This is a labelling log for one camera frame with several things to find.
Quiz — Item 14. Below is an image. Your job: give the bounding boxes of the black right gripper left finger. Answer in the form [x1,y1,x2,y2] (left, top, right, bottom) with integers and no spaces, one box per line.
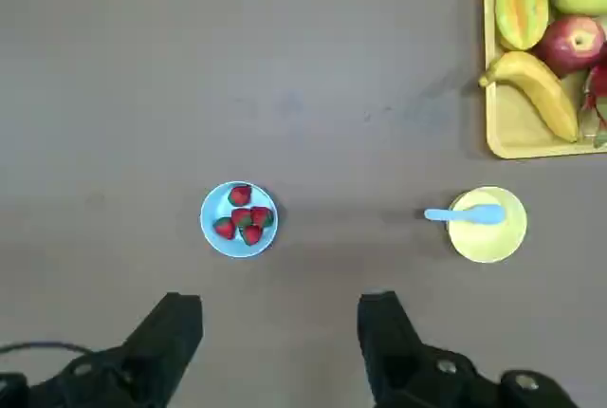
[0,291,204,408]

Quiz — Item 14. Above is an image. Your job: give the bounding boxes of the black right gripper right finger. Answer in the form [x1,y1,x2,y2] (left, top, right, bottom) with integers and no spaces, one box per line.
[358,289,584,408]

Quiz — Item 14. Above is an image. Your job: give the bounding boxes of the light blue plastic spoon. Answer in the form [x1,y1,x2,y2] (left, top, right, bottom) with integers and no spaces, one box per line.
[423,204,506,227]

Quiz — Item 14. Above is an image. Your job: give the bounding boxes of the light blue bowl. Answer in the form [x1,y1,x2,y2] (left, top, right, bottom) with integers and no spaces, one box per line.
[199,180,280,259]

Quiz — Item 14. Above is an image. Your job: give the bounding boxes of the yellow bowl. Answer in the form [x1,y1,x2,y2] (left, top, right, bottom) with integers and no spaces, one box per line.
[448,185,528,265]

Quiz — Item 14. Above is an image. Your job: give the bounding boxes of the yellow fruit tray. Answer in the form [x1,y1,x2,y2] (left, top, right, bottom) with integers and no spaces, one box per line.
[482,0,607,160]

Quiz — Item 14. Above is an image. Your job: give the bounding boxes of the yellow banana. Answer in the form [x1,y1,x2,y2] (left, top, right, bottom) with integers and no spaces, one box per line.
[478,50,580,143]

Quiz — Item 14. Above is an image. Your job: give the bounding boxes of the pink dragon fruit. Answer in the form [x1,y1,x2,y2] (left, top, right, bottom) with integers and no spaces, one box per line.
[580,42,607,148]

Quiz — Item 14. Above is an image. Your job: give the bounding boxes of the red apple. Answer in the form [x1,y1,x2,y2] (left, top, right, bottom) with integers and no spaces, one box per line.
[534,15,607,79]

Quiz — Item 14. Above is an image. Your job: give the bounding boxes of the yellow-green starfruit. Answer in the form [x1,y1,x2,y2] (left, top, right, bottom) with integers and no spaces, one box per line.
[494,0,550,51]

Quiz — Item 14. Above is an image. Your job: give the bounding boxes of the thin dark gripper cable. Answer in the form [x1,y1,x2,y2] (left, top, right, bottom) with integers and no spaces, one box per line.
[0,340,94,362]

